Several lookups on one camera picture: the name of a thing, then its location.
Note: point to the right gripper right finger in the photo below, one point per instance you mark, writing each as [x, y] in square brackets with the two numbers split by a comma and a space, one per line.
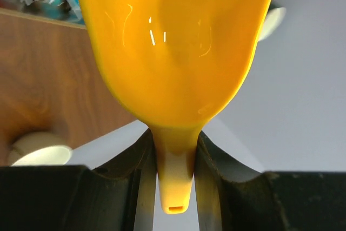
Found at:
[233, 196]

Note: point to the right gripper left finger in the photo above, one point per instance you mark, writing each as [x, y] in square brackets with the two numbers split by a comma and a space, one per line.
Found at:
[118, 195]

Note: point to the yellow plastic scoop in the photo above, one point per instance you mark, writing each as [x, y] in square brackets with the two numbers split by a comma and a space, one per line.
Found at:
[174, 64]

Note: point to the white bowl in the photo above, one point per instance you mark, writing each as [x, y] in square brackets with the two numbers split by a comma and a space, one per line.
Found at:
[39, 148]

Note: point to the dark green paper cup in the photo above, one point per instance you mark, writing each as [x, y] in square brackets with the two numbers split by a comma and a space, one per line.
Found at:
[273, 19]

